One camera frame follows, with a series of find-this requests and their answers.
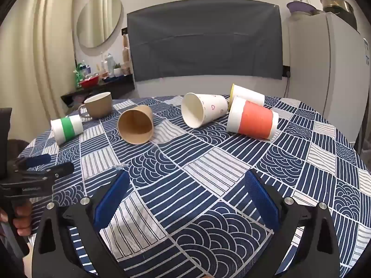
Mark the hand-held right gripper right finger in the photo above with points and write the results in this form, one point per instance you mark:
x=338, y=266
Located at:
x=260, y=202

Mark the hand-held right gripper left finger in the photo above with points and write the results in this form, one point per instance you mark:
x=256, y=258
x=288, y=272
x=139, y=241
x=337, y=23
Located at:
x=111, y=197

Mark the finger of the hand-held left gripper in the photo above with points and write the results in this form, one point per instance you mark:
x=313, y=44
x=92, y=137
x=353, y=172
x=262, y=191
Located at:
x=59, y=169
x=36, y=161

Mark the white cup with green band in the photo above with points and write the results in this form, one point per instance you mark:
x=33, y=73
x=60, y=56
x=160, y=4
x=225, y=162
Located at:
x=67, y=129

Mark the brown kraft paper cup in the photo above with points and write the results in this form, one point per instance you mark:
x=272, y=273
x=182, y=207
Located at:
x=136, y=126

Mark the white cup with orange band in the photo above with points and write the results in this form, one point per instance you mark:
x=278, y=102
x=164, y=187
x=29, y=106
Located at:
x=255, y=118

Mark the white cup with yellow rim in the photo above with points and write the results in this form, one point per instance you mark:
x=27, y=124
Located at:
x=249, y=94

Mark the white cup with heart print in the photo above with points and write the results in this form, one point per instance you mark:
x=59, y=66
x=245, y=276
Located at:
x=204, y=108

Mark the person's left hand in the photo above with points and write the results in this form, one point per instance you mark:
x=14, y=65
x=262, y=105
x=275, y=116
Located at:
x=23, y=218

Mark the small clear plastic scrap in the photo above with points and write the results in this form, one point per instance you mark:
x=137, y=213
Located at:
x=120, y=166

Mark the black chair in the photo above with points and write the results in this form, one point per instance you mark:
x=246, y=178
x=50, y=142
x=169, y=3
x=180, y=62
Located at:
x=5, y=142

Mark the blue white patterned tablecloth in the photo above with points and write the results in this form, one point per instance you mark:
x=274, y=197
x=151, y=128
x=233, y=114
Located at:
x=203, y=185

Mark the brown ceramic mug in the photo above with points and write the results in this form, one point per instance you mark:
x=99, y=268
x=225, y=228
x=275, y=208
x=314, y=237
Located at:
x=98, y=105

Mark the red bowl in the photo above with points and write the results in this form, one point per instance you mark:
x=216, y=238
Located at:
x=89, y=82

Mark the green plastic bag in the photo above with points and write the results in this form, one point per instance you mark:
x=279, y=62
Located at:
x=78, y=73

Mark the beige curtain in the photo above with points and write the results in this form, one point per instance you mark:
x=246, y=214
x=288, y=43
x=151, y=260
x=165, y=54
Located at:
x=43, y=55

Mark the small potted plant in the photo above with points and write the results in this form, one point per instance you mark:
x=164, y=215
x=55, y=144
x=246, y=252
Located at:
x=117, y=70

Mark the white spray bottle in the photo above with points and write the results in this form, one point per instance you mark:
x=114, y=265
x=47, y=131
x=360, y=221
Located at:
x=109, y=63

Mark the wooden bottle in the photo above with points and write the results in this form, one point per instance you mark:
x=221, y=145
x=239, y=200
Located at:
x=125, y=52

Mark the white refrigerator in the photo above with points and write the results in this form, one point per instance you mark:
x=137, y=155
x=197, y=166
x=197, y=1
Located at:
x=324, y=72

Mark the grey cloth cover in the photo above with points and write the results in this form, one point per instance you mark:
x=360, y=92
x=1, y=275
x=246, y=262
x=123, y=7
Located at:
x=203, y=40

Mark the purple colander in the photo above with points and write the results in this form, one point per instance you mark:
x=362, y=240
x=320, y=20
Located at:
x=300, y=8

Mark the steel cooking pot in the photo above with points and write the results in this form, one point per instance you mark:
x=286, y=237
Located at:
x=334, y=3

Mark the dark wall shelf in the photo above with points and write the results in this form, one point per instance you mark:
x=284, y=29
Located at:
x=116, y=88

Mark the wall power outlet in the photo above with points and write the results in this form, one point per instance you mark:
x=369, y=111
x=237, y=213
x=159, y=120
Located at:
x=287, y=73

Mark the oval wall mirror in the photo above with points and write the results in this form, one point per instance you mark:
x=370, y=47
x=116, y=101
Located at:
x=98, y=18

